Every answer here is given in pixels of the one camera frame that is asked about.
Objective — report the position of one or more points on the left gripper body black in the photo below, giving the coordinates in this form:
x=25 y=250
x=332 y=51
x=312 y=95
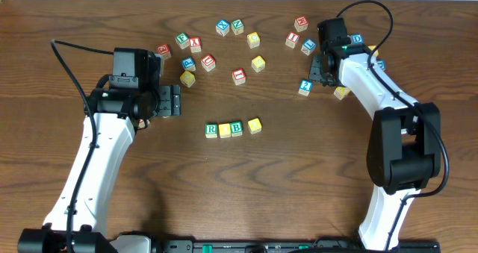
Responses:
x=170 y=100

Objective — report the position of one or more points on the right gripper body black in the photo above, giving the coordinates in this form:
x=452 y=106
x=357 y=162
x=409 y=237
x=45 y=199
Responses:
x=316 y=70

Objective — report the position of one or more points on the green R block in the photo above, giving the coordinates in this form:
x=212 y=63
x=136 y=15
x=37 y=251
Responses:
x=211 y=130

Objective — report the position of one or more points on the green B block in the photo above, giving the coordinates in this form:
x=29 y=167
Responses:
x=236 y=129

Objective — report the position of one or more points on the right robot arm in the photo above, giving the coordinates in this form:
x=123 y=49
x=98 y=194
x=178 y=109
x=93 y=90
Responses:
x=403 y=153

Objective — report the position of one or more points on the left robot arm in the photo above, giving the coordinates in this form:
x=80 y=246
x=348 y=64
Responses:
x=122 y=103

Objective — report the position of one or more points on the blue D block upper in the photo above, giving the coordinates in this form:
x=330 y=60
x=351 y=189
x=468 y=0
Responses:
x=356 y=39

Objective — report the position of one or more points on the blue d block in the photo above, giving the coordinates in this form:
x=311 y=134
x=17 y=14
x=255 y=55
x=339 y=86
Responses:
x=356 y=39
x=381 y=64

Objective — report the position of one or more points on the blue L block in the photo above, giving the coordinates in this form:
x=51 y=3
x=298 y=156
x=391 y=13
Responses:
x=308 y=46

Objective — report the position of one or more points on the red block upper left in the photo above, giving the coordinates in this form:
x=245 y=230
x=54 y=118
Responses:
x=164 y=51

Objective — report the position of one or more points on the red H block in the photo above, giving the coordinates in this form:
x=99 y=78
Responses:
x=301 y=23

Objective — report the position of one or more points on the red I block right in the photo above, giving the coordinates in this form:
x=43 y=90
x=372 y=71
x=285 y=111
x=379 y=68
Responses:
x=291 y=40

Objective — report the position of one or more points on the red i block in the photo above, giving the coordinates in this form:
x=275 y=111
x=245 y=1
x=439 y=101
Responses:
x=239 y=76
x=291 y=40

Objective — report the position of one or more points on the yellow 8 block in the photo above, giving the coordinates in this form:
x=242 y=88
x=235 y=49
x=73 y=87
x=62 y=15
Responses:
x=374 y=50

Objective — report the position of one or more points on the blue P block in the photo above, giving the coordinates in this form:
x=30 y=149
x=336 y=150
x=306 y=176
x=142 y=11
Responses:
x=188 y=64

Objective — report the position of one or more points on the blue D block right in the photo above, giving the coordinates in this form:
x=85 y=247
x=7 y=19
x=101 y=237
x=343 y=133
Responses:
x=381 y=64

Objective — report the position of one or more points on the red U block lower left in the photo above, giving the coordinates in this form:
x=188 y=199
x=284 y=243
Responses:
x=143 y=124

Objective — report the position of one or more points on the red u block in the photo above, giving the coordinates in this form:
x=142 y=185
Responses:
x=143 y=124
x=208 y=62

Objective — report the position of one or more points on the green F block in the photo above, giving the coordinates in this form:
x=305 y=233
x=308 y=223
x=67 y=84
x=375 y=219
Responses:
x=182 y=40

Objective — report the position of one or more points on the blue 2 block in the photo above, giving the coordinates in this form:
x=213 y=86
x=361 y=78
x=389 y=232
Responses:
x=305 y=87

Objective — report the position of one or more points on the red Y block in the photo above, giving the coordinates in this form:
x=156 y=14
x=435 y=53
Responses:
x=195 y=44

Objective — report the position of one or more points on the red U block upper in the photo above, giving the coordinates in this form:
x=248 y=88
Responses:
x=208 y=62

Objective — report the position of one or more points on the blue X block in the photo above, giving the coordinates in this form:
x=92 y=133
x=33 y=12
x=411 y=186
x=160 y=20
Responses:
x=222 y=27

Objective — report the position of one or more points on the green N block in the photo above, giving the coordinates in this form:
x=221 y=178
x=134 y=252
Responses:
x=237 y=26

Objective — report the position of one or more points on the red I block centre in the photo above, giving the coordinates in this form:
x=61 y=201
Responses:
x=239 y=76

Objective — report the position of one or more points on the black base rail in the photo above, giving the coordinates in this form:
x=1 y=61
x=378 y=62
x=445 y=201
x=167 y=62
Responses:
x=261 y=247

